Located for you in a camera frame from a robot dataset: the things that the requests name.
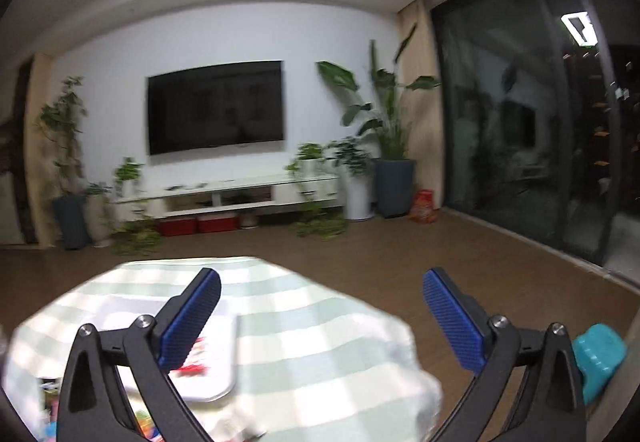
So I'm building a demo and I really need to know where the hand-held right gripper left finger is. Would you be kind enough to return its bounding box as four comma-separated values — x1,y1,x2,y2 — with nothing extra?
56,267,223,442

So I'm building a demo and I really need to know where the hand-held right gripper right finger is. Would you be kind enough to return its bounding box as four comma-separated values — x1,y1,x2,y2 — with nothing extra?
421,267,586,442

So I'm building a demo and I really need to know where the white plastic tray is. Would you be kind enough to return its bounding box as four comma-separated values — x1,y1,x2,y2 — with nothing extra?
95,294,240,403

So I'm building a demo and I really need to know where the red storage box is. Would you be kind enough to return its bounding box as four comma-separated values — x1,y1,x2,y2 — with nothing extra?
159,217,197,237
196,214,238,234

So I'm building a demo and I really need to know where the red paper bag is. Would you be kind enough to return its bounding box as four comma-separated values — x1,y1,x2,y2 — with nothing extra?
410,189,436,224

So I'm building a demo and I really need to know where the green white checkered tablecloth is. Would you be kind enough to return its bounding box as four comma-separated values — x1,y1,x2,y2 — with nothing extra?
2,256,443,442

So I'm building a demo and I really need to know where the small plant ribbed white pot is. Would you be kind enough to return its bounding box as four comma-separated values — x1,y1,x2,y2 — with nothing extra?
84,182,114,247

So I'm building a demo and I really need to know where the white television cabinet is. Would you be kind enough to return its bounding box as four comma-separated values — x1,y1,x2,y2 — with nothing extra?
114,174,341,223

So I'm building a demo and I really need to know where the broad-leaf plant dark blue pot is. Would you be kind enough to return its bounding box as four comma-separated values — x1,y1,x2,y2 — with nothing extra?
317,24,442,218

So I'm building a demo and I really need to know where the bushy plant tall white pot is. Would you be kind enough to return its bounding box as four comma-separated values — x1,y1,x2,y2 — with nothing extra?
327,137,376,221

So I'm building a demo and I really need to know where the teal plastic stool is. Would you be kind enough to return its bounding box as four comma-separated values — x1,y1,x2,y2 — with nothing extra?
570,324,628,405

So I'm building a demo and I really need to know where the trailing pothos white pot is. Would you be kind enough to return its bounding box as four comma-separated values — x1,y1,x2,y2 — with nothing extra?
286,143,349,240
107,157,163,255

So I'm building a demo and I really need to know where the leafy tree dark blue pot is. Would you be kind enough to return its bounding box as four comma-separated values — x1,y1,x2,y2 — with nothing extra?
39,77,92,250

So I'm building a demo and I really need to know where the sliding glass door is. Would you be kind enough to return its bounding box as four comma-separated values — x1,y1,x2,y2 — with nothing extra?
430,0,640,283

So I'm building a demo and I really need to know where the black wall television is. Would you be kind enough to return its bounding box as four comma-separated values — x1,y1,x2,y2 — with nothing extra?
146,60,286,156

